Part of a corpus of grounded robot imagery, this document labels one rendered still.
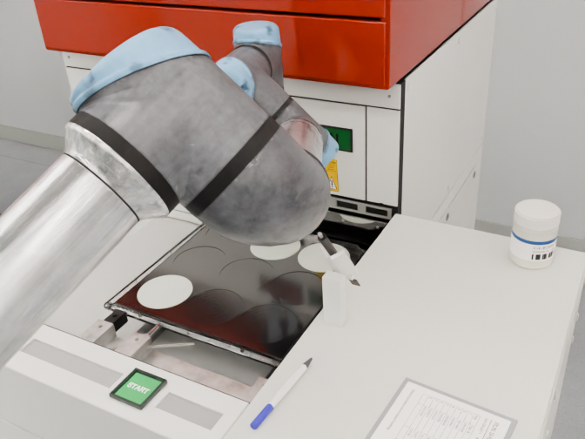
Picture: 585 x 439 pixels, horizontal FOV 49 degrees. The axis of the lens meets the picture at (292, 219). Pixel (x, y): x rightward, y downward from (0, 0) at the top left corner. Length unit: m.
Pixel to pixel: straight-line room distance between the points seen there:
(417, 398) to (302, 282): 0.39
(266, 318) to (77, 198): 0.62
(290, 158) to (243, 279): 0.66
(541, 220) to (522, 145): 1.70
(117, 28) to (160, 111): 0.86
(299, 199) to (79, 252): 0.19
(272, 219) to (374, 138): 0.66
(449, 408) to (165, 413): 0.36
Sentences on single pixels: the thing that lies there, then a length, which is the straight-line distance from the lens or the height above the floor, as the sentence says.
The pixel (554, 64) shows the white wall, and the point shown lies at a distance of 2.64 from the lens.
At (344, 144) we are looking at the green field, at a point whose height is 1.09.
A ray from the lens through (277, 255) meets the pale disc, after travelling 1.25.
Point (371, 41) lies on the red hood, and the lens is 1.09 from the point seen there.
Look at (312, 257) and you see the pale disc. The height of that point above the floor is 0.90.
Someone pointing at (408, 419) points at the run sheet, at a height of 0.97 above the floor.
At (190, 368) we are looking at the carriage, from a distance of 1.06.
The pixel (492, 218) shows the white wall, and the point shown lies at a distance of 2.94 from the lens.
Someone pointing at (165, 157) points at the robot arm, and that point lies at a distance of 0.54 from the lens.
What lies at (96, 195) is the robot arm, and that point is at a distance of 0.54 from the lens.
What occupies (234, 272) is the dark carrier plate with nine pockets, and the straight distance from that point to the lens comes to 1.22.
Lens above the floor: 1.59
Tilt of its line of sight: 31 degrees down
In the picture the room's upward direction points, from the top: 4 degrees counter-clockwise
